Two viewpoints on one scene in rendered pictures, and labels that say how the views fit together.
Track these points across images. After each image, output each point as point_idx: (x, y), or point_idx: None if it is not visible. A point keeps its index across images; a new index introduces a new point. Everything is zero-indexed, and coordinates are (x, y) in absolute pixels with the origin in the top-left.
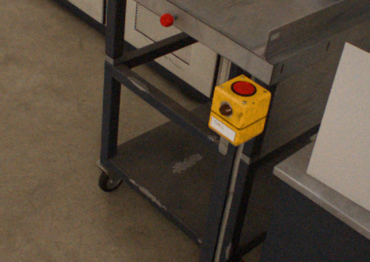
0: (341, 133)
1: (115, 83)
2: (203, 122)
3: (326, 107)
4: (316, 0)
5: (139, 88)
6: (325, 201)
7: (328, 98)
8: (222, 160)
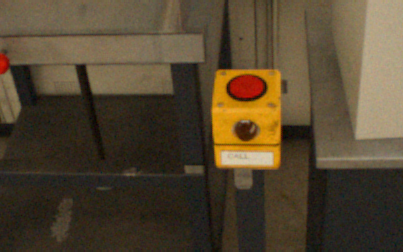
0: (397, 64)
1: None
2: (99, 161)
3: (365, 43)
4: None
5: None
6: None
7: (214, 34)
8: (246, 197)
